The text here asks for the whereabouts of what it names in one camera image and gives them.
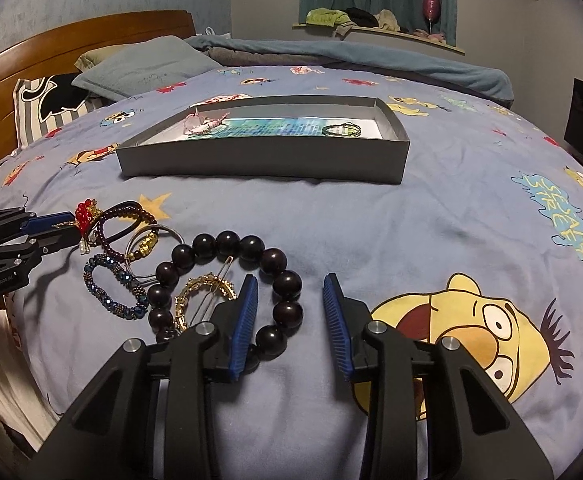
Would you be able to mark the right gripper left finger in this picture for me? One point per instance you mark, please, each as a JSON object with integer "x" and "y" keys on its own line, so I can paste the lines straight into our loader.
{"x": 108, "y": 431}

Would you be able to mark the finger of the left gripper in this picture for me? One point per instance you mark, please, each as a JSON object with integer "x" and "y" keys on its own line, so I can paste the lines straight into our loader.
{"x": 57, "y": 239}
{"x": 39, "y": 224}

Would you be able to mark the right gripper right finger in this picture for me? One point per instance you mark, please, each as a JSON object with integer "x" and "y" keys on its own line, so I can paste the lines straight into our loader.
{"x": 472, "y": 430}

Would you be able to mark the red bead ornament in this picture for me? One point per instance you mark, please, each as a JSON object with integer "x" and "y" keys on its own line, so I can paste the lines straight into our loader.
{"x": 86, "y": 214}

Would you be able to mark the gold wreath hair clip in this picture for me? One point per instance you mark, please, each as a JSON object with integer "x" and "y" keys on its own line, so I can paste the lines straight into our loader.
{"x": 214, "y": 287}

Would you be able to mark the green gold bangle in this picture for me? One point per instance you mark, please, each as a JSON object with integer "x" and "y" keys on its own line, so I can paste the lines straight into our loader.
{"x": 343, "y": 130}

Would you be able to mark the striped black white pillow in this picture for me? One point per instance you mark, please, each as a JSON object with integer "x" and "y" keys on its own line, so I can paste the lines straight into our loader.
{"x": 46, "y": 104}

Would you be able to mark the wooden headboard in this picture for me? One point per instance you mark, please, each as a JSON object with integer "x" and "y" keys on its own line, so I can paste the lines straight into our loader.
{"x": 56, "y": 51}

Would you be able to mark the grey blue pillow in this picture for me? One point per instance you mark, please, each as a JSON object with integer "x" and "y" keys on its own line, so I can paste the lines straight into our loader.
{"x": 118, "y": 72}

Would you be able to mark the blue cartoon bedspread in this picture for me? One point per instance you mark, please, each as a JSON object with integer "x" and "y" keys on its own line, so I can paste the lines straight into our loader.
{"x": 485, "y": 229}

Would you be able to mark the grey shallow cardboard box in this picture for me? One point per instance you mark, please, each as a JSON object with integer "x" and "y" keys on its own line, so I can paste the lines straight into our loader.
{"x": 163, "y": 149}

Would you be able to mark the teal folded blanket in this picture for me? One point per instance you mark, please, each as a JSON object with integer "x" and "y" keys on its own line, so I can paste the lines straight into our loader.
{"x": 485, "y": 82}

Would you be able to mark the green cloth on sill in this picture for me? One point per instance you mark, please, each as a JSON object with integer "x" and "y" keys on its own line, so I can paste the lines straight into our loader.
{"x": 327, "y": 17}

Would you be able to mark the black cloth on sill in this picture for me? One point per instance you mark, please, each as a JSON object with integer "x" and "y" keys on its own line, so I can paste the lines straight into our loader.
{"x": 362, "y": 18}

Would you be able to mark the wooden window sill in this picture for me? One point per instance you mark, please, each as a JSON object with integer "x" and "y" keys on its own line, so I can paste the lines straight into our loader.
{"x": 373, "y": 35}

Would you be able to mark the beige cloth on sill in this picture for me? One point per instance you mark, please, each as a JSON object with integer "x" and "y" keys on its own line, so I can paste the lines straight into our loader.
{"x": 386, "y": 20}

